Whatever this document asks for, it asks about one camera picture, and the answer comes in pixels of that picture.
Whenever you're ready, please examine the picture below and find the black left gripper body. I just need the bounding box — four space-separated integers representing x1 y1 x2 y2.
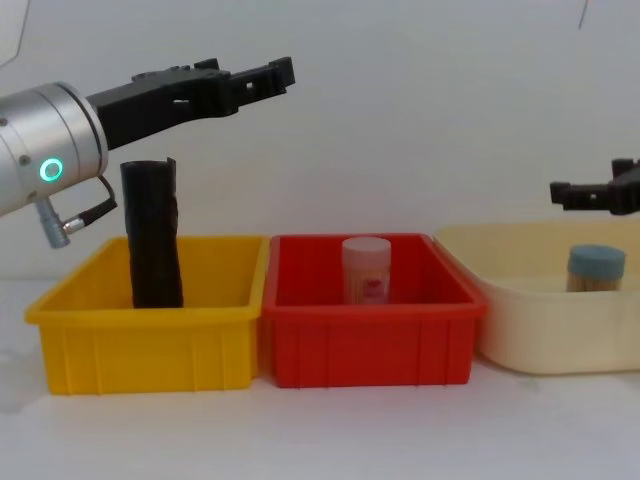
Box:
86 63 237 152

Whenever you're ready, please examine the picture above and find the toothpick jar with blue lid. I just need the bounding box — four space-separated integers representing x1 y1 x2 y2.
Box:
565 244 628 293

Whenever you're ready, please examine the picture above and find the black rolled bag roll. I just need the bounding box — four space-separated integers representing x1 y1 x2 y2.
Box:
119 155 186 310

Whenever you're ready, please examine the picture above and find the cream plastic bin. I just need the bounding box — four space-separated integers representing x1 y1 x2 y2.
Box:
431 219 640 376

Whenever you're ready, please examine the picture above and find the clear jar with white lid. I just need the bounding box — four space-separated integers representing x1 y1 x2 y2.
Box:
340 236 393 306

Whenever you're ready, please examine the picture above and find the yellow plastic bin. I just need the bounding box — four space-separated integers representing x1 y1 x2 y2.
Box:
23 234 272 397

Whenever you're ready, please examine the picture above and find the red plastic bin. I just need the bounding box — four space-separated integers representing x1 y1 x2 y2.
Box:
260 231 489 390

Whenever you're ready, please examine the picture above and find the white table cloth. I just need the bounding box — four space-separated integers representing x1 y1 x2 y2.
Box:
0 277 640 480

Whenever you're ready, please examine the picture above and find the dark cable with silver plug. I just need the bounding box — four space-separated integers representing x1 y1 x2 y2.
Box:
34 173 119 249

